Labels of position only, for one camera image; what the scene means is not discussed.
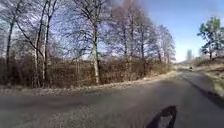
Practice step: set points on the grey asphalt road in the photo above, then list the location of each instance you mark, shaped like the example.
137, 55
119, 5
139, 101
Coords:
116, 103

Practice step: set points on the row of bare trees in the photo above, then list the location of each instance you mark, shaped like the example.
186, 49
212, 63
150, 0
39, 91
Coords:
95, 50

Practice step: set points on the pine tree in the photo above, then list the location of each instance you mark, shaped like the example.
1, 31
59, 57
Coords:
210, 33

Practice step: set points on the dry grass verge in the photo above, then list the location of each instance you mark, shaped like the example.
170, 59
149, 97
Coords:
66, 89
217, 74

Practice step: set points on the brown leafless brush hedge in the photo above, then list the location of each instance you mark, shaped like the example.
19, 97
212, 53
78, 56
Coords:
113, 71

